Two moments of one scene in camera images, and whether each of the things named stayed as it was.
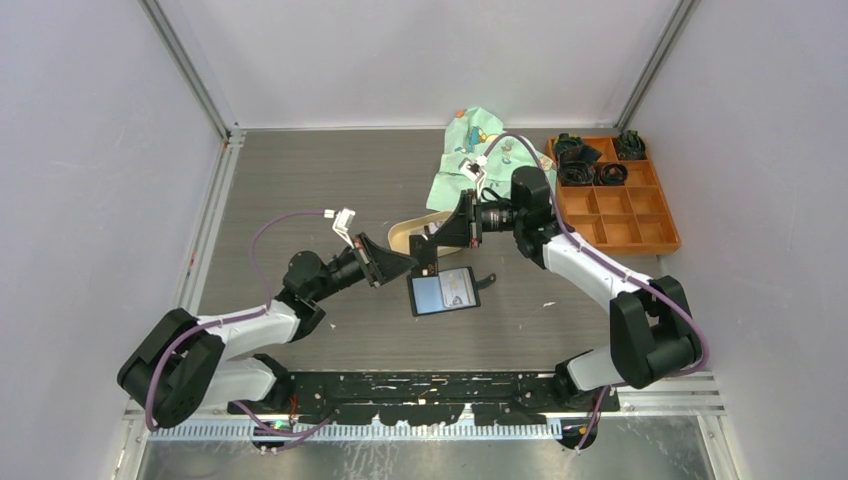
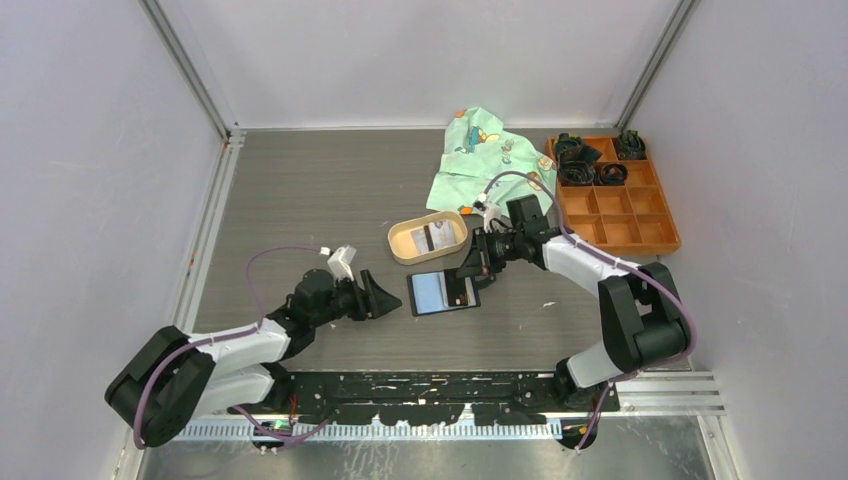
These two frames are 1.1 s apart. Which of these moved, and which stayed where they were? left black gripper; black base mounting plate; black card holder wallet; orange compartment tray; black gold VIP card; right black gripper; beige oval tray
Moved: right black gripper; black gold VIP card; left black gripper
Stayed: black base mounting plate; black card holder wallet; orange compartment tray; beige oval tray
